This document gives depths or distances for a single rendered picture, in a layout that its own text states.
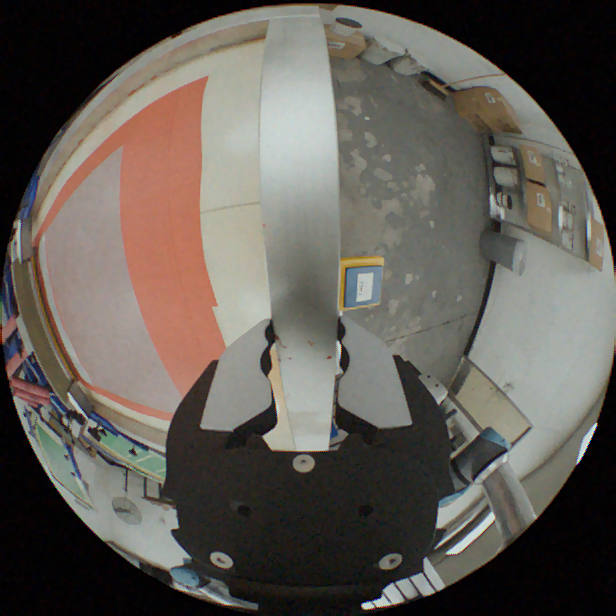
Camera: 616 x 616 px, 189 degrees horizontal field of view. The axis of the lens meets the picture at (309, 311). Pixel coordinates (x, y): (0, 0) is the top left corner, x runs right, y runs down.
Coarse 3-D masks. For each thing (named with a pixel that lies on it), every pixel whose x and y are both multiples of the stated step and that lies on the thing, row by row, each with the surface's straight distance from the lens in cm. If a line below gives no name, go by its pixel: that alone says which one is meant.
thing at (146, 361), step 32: (64, 320) 47; (96, 320) 32; (128, 320) 25; (160, 320) 21; (192, 320) 19; (64, 352) 64; (96, 352) 38; (128, 352) 29; (160, 352) 24; (192, 352) 21; (96, 384) 53; (128, 384) 36; (160, 384) 29; (192, 384) 25; (160, 416) 38
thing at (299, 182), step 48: (192, 48) 24; (288, 48) 16; (96, 96) 33; (288, 96) 12; (288, 144) 11; (336, 144) 11; (288, 192) 10; (336, 192) 10; (288, 240) 10; (336, 240) 10; (288, 288) 11; (336, 288) 11; (288, 336) 13; (336, 336) 13; (288, 384) 15; (144, 432) 48
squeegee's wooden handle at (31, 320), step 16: (16, 272) 58; (16, 288) 58; (32, 288) 58; (32, 304) 58; (32, 320) 58; (32, 336) 58; (48, 352) 59; (48, 368) 59; (64, 384) 62; (64, 400) 62
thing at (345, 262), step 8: (360, 256) 53; (368, 256) 53; (376, 256) 54; (344, 264) 49; (352, 264) 49; (360, 264) 50; (368, 264) 52; (376, 264) 53; (344, 272) 49; (344, 280) 50; (344, 288) 51; (376, 304) 58
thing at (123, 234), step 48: (192, 96) 20; (144, 144) 21; (192, 144) 17; (96, 192) 26; (144, 192) 19; (192, 192) 16; (48, 240) 47; (96, 240) 25; (144, 240) 19; (192, 240) 16; (96, 288) 28; (144, 288) 20; (192, 288) 17
